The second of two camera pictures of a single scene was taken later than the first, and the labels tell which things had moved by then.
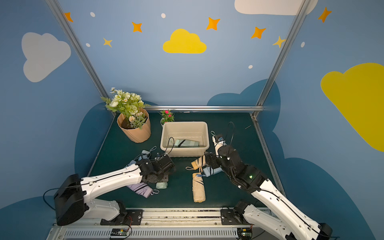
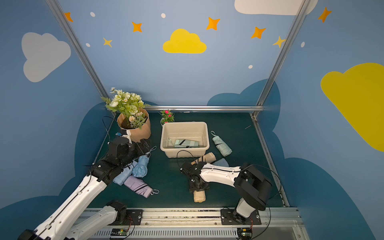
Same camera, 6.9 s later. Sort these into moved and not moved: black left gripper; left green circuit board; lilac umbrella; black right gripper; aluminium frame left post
Moved: black left gripper; black right gripper
Not moved: aluminium frame left post; lilac umbrella; left green circuit board
